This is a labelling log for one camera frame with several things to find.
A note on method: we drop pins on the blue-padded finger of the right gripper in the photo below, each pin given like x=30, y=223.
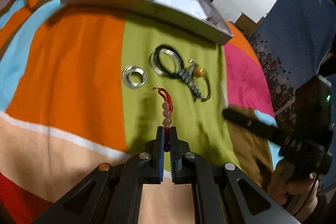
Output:
x=268, y=132

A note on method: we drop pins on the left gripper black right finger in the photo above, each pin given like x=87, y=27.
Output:
x=222, y=193

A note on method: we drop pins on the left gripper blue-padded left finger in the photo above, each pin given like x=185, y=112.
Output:
x=111, y=194

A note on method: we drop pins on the small silver bangle rings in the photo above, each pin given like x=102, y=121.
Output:
x=134, y=76

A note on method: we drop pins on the large silver bangle rings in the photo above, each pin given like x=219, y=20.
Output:
x=165, y=61

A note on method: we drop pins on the right hand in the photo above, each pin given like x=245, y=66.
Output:
x=306, y=190

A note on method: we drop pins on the blue starry hanging cloth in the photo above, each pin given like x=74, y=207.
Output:
x=290, y=44

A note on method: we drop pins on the colourful striped blanket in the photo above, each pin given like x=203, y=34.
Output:
x=78, y=89

